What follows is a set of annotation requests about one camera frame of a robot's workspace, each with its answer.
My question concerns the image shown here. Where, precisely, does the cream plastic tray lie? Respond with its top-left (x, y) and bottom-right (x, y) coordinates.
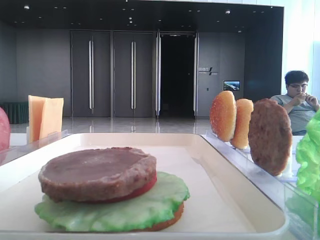
top-left (0, 133), bottom-right (290, 240)

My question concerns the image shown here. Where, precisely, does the red tomato slice on stack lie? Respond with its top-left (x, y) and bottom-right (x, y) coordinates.
top-left (97, 172), bottom-right (157, 204)

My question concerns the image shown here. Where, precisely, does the dark double door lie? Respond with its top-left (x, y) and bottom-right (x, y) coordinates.
top-left (71, 31), bottom-right (111, 117)
top-left (114, 32), bottom-right (153, 118)

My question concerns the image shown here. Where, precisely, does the seated man with glasses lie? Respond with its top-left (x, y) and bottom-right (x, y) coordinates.
top-left (271, 70), bottom-right (320, 136)

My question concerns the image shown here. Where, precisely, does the red tomato slice in rack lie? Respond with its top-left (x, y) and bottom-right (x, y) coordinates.
top-left (0, 108), bottom-right (11, 151)

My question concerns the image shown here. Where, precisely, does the dark double door left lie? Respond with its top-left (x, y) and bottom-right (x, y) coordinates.
top-left (71, 31), bottom-right (111, 117)

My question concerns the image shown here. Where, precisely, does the bottom bun slice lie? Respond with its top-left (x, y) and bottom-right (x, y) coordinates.
top-left (137, 202), bottom-right (184, 232)

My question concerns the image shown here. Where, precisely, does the dark double door middle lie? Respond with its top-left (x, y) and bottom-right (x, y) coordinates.
top-left (114, 32), bottom-right (153, 118)

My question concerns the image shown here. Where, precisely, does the clear acrylic rack right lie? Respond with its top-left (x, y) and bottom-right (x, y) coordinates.
top-left (203, 130), bottom-right (320, 240)

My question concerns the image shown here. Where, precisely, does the green draped table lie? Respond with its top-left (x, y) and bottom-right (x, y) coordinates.
top-left (0, 101), bottom-right (29, 124)

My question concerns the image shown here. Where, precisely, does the round bun top in rack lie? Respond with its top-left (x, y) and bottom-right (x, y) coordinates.
top-left (209, 90), bottom-right (237, 142)

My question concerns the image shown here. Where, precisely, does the orange cheese slice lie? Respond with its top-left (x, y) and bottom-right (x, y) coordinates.
top-left (28, 95), bottom-right (46, 143)

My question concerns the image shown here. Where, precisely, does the small wall screen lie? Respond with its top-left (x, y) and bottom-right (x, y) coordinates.
top-left (223, 80), bottom-right (241, 91)

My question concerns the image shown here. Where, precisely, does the clear acrylic rack left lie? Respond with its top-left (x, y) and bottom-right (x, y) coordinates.
top-left (0, 130), bottom-right (69, 166)

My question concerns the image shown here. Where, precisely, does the clear acrylic rack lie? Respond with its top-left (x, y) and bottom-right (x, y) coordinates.
top-left (203, 130), bottom-right (320, 240)
top-left (0, 130), bottom-right (69, 166)

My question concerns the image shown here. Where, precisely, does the brown meat patty in rack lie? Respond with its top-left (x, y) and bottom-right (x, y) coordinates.
top-left (248, 98), bottom-right (293, 176)

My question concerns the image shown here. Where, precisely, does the yellow cheese slice in rack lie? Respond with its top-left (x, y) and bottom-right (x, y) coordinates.
top-left (39, 98), bottom-right (64, 139)

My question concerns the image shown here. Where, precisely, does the green lettuce leaf on stack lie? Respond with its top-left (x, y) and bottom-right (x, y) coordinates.
top-left (34, 171), bottom-right (190, 232)

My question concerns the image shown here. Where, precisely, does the green lettuce in rack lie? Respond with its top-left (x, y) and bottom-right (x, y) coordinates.
top-left (295, 113), bottom-right (320, 201)

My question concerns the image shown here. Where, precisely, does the brown meat patty on stack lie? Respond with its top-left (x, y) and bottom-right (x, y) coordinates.
top-left (38, 147), bottom-right (157, 203)

